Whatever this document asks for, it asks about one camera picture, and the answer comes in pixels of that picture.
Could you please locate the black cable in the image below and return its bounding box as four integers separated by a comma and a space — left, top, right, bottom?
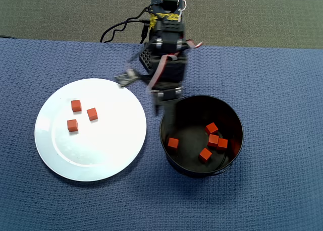
103, 18, 152, 43
99, 4, 154, 43

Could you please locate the small wrist camera board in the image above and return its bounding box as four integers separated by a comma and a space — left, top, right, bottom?
114, 69, 153, 88

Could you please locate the white round plate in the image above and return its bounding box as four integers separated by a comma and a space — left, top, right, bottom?
34, 78, 147, 183

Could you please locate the black metal bucket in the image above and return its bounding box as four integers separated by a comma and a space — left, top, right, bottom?
159, 94, 245, 179

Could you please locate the blue woven tablecloth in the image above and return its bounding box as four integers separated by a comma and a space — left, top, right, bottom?
0, 38, 323, 231

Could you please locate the red cube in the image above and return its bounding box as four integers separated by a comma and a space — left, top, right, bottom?
198, 147, 213, 163
204, 122, 219, 135
217, 138, 229, 151
67, 119, 79, 133
167, 137, 180, 150
71, 99, 82, 113
207, 134, 220, 148
86, 107, 99, 122

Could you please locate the white red servo wire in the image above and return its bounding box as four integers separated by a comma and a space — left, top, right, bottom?
178, 0, 188, 17
147, 53, 179, 93
185, 39, 204, 50

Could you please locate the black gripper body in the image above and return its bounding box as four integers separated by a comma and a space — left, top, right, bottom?
152, 58, 187, 106

